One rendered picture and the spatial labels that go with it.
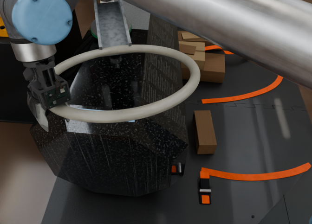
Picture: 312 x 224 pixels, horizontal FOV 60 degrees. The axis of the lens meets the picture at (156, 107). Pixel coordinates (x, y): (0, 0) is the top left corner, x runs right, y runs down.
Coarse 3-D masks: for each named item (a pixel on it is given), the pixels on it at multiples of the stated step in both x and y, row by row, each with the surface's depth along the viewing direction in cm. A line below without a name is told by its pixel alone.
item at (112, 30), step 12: (96, 0) 120; (120, 0) 118; (96, 12) 113; (108, 12) 120; (120, 12) 120; (96, 24) 108; (108, 24) 115; (120, 24) 115; (108, 36) 110; (120, 36) 110
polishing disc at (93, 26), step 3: (126, 18) 149; (93, 21) 147; (129, 21) 147; (93, 24) 145; (129, 24) 145; (93, 27) 143; (96, 27) 143; (129, 27) 143; (93, 30) 141; (96, 30) 141; (93, 33) 141; (96, 33) 139
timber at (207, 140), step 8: (200, 112) 198; (208, 112) 198; (192, 120) 207; (200, 120) 193; (208, 120) 193; (200, 128) 188; (208, 128) 188; (200, 136) 184; (208, 136) 184; (200, 144) 180; (208, 144) 180; (216, 144) 180; (200, 152) 187; (208, 152) 187
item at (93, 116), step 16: (112, 48) 102; (128, 48) 102; (144, 48) 101; (160, 48) 99; (64, 64) 92; (192, 64) 84; (192, 80) 75; (176, 96) 69; (64, 112) 66; (80, 112) 65; (96, 112) 64; (112, 112) 64; (128, 112) 64; (144, 112) 64; (160, 112) 67
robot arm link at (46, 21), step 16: (16, 0) 44; (32, 0) 42; (48, 0) 44; (64, 0) 45; (16, 16) 43; (32, 16) 43; (48, 16) 45; (64, 16) 46; (32, 32) 45; (48, 32) 46; (64, 32) 47
